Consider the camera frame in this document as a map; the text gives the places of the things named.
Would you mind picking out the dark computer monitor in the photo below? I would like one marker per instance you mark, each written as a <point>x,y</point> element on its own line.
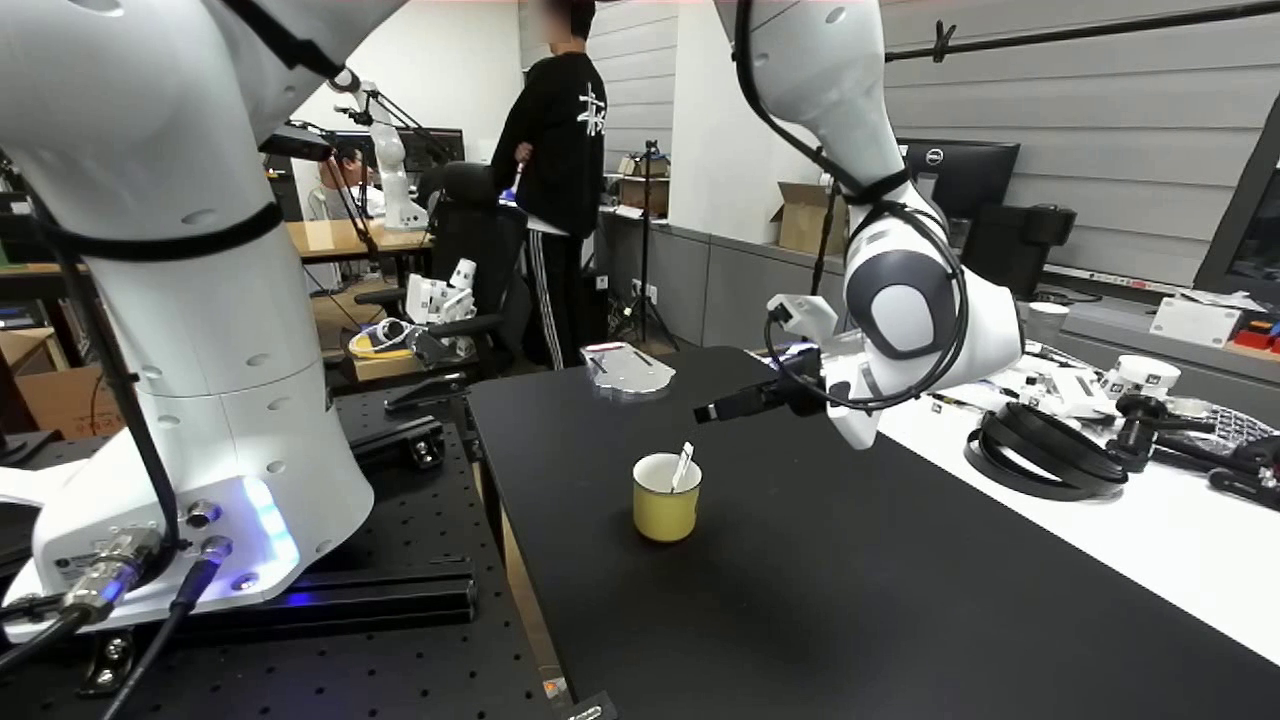
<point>1240,214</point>

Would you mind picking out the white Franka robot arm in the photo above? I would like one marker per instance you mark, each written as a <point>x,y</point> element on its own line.
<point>202,335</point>

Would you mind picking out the black perforated breadboard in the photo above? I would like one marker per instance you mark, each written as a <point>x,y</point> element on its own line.
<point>335,664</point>

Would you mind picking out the black flat monitor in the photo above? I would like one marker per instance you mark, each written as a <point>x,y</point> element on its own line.
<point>960,182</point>

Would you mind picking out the black light stand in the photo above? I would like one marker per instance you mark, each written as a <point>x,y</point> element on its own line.
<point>647,241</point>

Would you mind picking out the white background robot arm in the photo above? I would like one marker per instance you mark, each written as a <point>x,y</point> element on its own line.
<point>388,145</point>

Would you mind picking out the long black toggle clamp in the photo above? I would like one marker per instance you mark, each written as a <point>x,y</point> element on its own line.
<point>401,442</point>

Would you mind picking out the black office chair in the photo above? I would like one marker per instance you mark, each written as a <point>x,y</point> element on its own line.
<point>463,267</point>

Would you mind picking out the yellow mug cup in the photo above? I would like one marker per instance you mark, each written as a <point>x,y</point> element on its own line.
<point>666,507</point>

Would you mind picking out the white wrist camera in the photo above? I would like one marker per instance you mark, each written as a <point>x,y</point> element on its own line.
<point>800,320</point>

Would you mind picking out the black mounting rail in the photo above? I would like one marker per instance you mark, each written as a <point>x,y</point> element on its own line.
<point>381,602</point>

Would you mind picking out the slotted grey metal plate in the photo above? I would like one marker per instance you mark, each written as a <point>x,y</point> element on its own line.
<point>626,371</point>

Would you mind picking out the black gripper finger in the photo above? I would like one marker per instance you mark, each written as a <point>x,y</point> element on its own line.
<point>741,395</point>
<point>744,410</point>

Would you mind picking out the person in black sweater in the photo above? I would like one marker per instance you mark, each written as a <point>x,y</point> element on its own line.
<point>563,145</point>

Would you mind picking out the small white box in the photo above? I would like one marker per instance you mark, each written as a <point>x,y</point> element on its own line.
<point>1194,320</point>

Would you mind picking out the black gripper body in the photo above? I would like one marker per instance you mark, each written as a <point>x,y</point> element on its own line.
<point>806,382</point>

